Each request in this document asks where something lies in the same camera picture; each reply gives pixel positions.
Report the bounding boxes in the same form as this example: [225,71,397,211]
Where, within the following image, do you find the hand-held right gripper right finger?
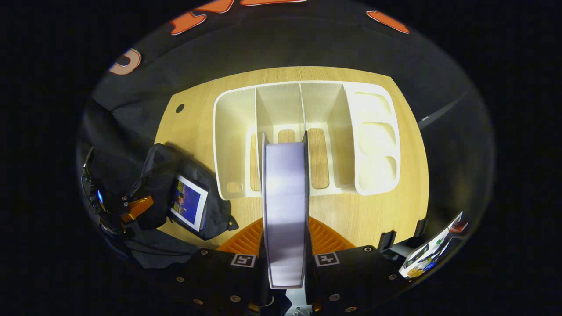
[304,215,412,315]

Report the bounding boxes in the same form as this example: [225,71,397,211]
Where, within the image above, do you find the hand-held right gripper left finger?
[171,217,269,315]

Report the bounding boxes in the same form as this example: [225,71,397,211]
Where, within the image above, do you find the black schoolbag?
[132,143,240,241]

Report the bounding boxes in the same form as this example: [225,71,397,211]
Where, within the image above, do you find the blue cover book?
[170,174,209,232]

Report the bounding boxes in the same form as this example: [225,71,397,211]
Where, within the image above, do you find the grey portrait cover book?
[262,130,310,290]

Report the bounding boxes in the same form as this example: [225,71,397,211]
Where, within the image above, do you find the white plastic bookshelf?
[213,81,401,200]

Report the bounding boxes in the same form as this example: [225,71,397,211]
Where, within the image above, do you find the cluttered white background desk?
[399,212,469,280]

